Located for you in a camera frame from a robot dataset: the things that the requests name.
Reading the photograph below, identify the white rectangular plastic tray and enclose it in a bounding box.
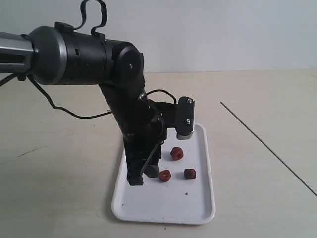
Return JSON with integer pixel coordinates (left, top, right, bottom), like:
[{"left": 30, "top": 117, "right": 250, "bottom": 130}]
[{"left": 112, "top": 123, "right": 215, "bottom": 225}]

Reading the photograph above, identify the red date piece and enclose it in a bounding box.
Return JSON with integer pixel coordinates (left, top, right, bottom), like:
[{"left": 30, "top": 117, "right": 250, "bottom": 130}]
[
  {"left": 170, "top": 147, "right": 184, "bottom": 160},
  {"left": 159, "top": 170, "right": 171, "bottom": 182},
  {"left": 184, "top": 168, "right": 197, "bottom": 180}
]

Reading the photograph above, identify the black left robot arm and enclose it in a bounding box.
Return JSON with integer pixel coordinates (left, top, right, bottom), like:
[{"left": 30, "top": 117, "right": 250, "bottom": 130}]
[{"left": 0, "top": 26, "right": 167, "bottom": 185}]

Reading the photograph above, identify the thin metal skewer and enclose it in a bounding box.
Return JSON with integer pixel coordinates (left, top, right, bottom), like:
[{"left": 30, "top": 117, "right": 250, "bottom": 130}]
[{"left": 220, "top": 101, "right": 317, "bottom": 197}]

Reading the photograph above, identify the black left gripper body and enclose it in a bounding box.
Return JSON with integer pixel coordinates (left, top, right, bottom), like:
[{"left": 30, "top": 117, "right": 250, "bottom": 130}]
[{"left": 99, "top": 81, "right": 166, "bottom": 164}]

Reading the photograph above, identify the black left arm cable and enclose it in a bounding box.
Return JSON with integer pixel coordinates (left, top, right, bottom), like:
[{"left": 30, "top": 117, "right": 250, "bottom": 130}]
[{"left": 0, "top": 0, "right": 177, "bottom": 179}]

